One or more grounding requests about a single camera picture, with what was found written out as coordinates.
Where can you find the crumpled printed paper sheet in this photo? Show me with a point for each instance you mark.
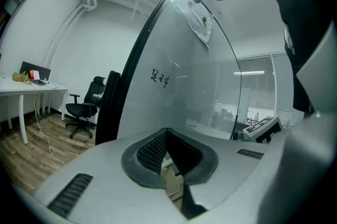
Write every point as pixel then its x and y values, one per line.
pixel 198 25

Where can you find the long white desk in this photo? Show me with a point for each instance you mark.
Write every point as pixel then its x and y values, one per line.
pixel 26 90

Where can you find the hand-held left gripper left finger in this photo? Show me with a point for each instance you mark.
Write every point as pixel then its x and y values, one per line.
pixel 105 178

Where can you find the black-framed glass whiteboard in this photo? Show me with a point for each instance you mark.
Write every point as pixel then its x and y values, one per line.
pixel 184 91

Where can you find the black desk divider panel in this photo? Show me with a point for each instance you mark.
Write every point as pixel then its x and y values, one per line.
pixel 44 69

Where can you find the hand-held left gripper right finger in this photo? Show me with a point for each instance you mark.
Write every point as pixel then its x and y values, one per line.
pixel 231 165

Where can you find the grey laptop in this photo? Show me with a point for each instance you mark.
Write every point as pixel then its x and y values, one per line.
pixel 39 83

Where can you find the black office chair with headrest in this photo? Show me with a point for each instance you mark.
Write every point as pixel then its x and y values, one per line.
pixel 85 107

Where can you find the person's black clothing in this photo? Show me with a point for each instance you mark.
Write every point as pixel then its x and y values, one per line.
pixel 302 7

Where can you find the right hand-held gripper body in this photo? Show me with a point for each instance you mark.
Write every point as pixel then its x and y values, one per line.
pixel 266 129

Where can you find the olive cloth bag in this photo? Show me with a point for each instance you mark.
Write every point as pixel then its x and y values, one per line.
pixel 20 77

